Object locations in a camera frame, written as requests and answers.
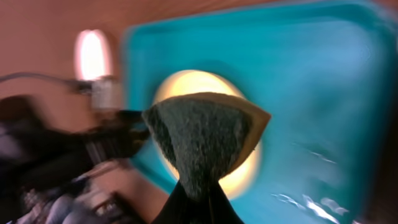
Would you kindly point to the blue plastic tray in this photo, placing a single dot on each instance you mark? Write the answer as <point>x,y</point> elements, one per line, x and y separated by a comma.
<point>326,71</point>

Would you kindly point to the yellow green plate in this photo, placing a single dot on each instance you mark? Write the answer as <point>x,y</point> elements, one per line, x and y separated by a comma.
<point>186,82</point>

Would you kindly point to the green yellow sponge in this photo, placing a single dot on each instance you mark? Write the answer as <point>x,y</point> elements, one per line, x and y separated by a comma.
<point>205,136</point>

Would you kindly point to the white plate with red stain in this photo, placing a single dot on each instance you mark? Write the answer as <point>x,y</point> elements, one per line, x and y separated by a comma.
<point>92,56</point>

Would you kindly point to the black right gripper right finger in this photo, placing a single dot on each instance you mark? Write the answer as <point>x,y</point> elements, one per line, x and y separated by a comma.
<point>220,208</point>

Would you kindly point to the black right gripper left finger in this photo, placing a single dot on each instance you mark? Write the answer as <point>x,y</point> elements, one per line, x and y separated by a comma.
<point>181,209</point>

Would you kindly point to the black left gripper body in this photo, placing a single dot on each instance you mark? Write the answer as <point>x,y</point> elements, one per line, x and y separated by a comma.
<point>37,156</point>

